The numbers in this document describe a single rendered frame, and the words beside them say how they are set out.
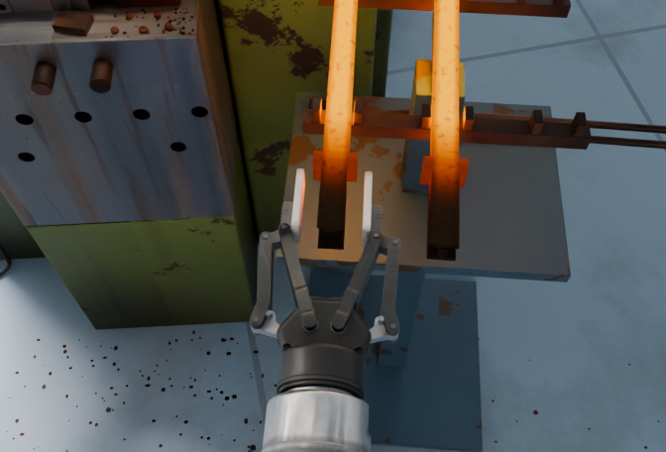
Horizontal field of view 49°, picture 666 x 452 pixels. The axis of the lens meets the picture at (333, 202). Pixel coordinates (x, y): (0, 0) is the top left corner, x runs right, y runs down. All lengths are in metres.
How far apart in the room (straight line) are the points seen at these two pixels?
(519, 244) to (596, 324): 0.83
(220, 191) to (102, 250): 0.31
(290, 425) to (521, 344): 1.22
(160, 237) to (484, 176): 0.64
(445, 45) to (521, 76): 1.39
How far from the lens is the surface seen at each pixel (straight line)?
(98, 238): 1.43
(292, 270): 0.68
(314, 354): 0.62
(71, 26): 1.03
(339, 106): 0.80
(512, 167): 1.11
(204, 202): 1.30
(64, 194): 1.32
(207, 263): 1.49
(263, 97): 1.38
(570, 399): 1.76
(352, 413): 0.61
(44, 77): 1.05
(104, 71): 1.03
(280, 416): 0.61
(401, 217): 1.04
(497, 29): 2.38
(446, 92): 0.82
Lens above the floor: 1.60
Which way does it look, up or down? 57 degrees down
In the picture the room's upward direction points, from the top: straight up
